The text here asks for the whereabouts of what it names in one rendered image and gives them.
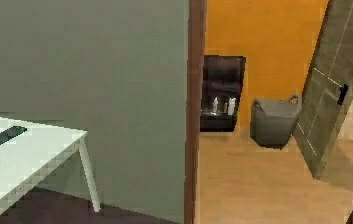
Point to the white soap dispenser bottle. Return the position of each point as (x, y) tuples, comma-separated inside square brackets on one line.
[(215, 105)]

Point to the grey laundry basket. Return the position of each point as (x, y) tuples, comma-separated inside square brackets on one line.
[(273, 124)]

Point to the white table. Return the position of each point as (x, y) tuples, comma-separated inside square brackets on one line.
[(34, 150)]

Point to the grey-green room door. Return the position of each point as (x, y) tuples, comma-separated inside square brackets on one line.
[(334, 86)]

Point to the small brown bottle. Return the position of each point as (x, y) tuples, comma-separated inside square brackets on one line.
[(225, 107)]

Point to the black green remote control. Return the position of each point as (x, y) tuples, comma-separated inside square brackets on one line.
[(4, 136)]

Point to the black shelf unit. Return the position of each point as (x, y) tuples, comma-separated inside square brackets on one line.
[(222, 80)]

